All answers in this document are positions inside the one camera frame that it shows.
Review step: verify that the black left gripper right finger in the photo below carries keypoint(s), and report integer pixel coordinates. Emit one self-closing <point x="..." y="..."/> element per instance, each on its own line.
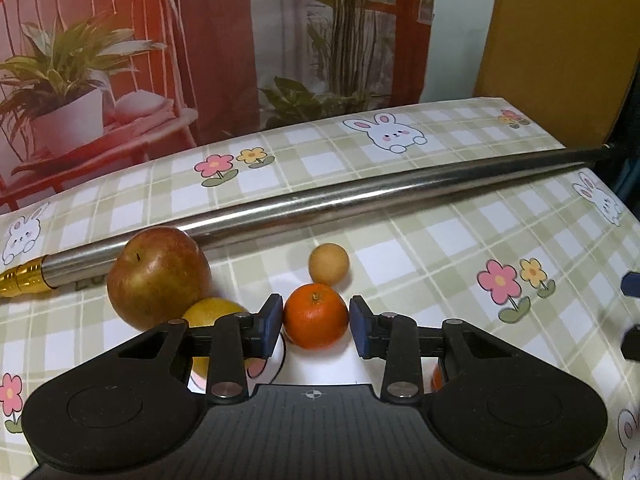
<point x="403" y="344"/>

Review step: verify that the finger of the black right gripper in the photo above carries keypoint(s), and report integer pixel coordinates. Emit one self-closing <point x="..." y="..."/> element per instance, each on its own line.
<point x="630" y="283"/>
<point x="630" y="346"/>

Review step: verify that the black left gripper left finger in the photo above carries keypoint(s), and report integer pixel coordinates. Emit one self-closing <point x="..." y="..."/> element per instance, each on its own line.
<point x="175" y="363"/>

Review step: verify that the yellow-green round fruit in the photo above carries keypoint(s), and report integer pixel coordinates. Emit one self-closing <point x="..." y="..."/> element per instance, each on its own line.
<point x="207" y="311"/>

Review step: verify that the orange tangerine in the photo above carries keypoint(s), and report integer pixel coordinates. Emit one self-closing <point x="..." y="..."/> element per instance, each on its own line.
<point x="437" y="378"/>
<point x="315" y="317"/>

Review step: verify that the small tan longan fruit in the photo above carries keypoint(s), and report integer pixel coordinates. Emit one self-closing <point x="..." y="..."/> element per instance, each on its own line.
<point x="328" y="264"/>

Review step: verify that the orange tangerine on table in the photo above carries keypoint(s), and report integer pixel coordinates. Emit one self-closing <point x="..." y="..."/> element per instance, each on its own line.
<point x="437" y="378"/>

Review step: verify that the checkered bunny tablecloth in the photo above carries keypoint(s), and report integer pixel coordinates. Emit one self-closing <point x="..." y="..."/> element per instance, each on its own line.
<point x="538" y="264"/>

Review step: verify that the red-brown apple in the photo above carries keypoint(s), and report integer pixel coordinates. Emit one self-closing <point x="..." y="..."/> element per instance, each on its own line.
<point x="160" y="273"/>

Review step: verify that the long metal pole gold band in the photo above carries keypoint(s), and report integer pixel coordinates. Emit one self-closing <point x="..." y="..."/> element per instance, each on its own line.
<point x="277" y="214"/>

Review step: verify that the brown wooden board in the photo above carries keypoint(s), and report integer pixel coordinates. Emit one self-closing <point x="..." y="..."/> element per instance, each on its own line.
<point x="566" y="64"/>

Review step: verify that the printed chair plant backdrop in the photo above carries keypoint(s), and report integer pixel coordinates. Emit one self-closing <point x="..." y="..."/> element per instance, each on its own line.
<point x="93" y="86"/>

